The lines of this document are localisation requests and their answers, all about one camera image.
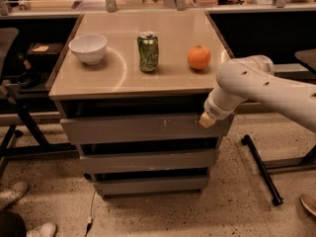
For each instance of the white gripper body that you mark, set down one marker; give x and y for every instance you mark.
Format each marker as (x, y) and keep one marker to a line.
(215, 112)

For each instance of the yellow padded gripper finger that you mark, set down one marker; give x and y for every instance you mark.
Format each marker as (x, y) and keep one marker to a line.
(206, 120)

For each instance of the grey top drawer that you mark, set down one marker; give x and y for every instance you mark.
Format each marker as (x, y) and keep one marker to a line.
(141, 128)

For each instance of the grey drawer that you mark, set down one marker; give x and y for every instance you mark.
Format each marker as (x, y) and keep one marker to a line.
(149, 161)
(141, 128)
(151, 186)

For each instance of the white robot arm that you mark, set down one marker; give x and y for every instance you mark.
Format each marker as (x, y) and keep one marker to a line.
(252, 78)

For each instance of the grey bottom drawer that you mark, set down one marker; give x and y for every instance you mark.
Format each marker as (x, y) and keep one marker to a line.
(151, 186)

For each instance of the grey drawer cabinet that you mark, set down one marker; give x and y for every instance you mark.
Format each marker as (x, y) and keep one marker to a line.
(117, 87)

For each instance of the grey middle drawer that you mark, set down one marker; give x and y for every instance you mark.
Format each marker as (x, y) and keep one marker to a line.
(149, 161)

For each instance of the orange fruit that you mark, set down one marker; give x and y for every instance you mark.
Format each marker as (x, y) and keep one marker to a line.
(198, 57)

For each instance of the green soda can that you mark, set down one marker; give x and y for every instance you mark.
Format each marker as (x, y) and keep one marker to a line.
(148, 51)

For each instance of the black floor bar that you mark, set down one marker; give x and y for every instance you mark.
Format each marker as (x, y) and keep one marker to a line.
(277, 199)

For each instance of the shoe at right edge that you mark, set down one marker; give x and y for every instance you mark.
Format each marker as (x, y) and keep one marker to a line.
(309, 203)

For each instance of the white ceramic bowl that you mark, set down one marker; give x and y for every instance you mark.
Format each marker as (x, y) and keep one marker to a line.
(90, 48)

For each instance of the white shoe left lower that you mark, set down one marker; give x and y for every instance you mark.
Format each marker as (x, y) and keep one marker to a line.
(46, 230)

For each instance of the white shoe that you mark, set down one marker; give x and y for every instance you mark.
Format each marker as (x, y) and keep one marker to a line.
(13, 194)
(46, 230)

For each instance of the white shoe left upper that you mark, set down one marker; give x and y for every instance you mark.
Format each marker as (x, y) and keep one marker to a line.
(13, 194)

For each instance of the dark trouser leg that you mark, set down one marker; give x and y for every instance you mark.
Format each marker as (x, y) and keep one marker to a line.
(12, 225)

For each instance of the black chair frame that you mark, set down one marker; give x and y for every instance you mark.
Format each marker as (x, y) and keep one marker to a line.
(7, 37)

